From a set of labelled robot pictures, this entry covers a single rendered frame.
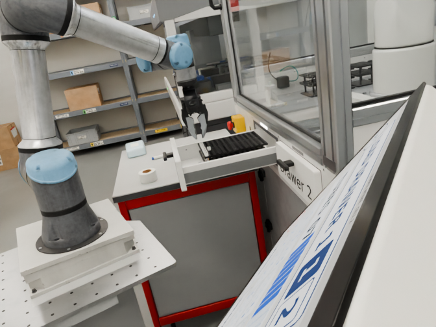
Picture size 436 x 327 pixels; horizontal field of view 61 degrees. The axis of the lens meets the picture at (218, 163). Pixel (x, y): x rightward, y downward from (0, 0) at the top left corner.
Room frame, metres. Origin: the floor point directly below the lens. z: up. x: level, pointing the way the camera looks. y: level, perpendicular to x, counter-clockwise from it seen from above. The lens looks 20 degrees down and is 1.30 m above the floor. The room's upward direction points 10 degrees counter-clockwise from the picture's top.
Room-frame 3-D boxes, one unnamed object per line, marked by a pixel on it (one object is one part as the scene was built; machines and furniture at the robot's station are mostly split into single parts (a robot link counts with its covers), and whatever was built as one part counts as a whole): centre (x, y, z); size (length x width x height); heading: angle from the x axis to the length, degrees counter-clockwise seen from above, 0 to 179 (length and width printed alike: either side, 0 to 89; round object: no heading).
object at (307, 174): (0.96, -0.22, 0.87); 0.29 x 0.02 x 0.11; 7
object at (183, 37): (1.31, 0.06, 1.24); 0.09 x 0.08 x 0.11; 124
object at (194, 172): (1.26, -0.07, 0.86); 0.40 x 0.26 x 0.06; 97
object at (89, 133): (4.95, 1.73, 0.22); 0.40 x 0.30 x 0.17; 97
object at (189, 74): (1.31, 0.06, 1.16); 0.08 x 0.08 x 0.05
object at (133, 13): (5.08, 0.58, 1.61); 0.40 x 0.30 x 0.17; 97
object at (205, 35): (3.01, -0.30, 1.13); 1.78 x 1.14 x 0.45; 7
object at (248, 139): (1.26, -0.06, 0.87); 0.22 x 0.18 x 0.06; 97
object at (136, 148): (1.82, 0.40, 0.78); 0.15 x 0.10 x 0.04; 12
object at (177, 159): (1.23, 0.14, 0.87); 0.29 x 0.02 x 0.11; 7
